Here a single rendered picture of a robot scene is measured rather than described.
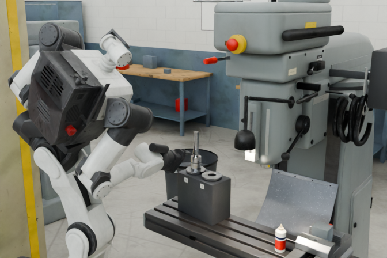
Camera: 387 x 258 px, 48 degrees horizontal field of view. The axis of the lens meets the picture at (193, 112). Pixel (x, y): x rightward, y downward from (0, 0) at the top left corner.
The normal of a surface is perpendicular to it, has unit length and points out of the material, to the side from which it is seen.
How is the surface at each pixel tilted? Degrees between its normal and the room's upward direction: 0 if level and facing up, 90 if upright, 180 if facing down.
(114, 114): 68
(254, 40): 90
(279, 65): 90
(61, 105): 84
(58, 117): 97
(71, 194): 114
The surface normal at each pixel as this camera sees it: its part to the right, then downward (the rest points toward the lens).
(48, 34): -0.34, -0.04
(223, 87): -0.62, 0.18
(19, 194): 0.79, 0.14
